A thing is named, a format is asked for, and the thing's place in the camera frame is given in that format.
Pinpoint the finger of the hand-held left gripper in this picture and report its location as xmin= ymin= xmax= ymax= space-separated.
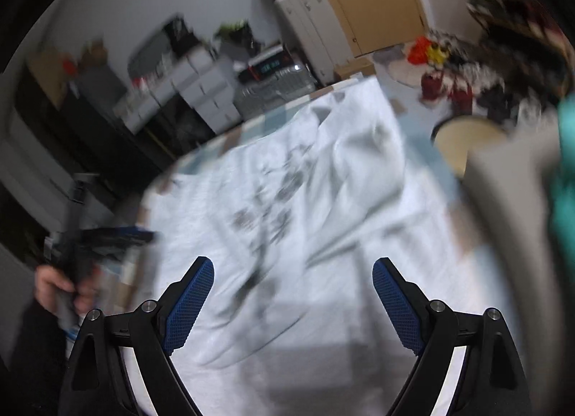
xmin=78 ymin=226 xmax=157 ymax=250

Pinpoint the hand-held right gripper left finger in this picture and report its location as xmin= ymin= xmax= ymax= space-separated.
xmin=57 ymin=255 xmax=216 ymax=416

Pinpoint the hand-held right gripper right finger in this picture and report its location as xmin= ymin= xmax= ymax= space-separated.
xmin=371 ymin=256 xmax=536 ymax=416

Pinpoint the light grey hoodie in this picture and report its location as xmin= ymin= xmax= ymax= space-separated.
xmin=141 ymin=77 xmax=495 ymax=416

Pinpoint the person's left forearm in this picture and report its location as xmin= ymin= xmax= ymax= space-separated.
xmin=13 ymin=303 xmax=73 ymax=416

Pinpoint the person's left hand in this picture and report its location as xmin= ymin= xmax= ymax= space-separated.
xmin=35 ymin=264 xmax=98 ymax=315

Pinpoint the black cabinet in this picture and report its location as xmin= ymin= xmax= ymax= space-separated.
xmin=13 ymin=68 xmax=180 ymax=201

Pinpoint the dark grey mini fridge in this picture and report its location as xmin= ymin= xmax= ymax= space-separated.
xmin=78 ymin=64 xmax=129 ymax=105

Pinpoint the grey storage box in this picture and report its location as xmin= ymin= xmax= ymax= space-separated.
xmin=464 ymin=134 xmax=565 ymax=274

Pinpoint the grey drawer unit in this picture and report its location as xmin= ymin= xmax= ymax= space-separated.
xmin=114 ymin=45 xmax=244 ymax=134

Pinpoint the large cardboard box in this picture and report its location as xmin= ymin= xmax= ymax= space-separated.
xmin=26 ymin=49 xmax=69 ymax=108

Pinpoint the round beige stool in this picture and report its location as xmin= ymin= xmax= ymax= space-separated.
xmin=430 ymin=116 xmax=509 ymax=179

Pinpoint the open cardboard box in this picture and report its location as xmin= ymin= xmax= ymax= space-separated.
xmin=78 ymin=40 xmax=109 ymax=69

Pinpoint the black bag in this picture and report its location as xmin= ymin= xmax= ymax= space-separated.
xmin=161 ymin=15 xmax=201 ymax=56

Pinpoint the teal cloth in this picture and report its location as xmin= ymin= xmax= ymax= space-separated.
xmin=549 ymin=96 xmax=575 ymax=242

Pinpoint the red bag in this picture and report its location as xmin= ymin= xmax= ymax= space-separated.
xmin=419 ymin=74 xmax=449 ymax=103
xmin=448 ymin=82 xmax=475 ymax=108

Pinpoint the black box teal print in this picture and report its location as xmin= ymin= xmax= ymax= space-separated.
xmin=237 ymin=49 xmax=298 ymax=83

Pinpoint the bouquet in black wrapping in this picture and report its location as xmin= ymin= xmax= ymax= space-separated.
xmin=213 ymin=19 xmax=255 ymax=58

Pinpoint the grey floor mat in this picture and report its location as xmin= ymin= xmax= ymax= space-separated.
xmin=376 ymin=45 xmax=433 ymax=90

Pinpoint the flat cardboard box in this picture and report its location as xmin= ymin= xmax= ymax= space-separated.
xmin=333 ymin=58 xmax=377 ymax=83

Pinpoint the row of shoes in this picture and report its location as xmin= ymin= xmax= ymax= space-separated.
xmin=467 ymin=34 xmax=564 ymax=124

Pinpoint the yellow toy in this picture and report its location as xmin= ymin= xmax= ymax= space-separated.
xmin=426 ymin=42 xmax=451 ymax=65

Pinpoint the orange plastic bag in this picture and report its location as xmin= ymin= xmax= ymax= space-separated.
xmin=405 ymin=36 xmax=435 ymax=65

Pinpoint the white suitcase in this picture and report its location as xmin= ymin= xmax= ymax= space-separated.
xmin=273 ymin=0 xmax=357 ymax=87

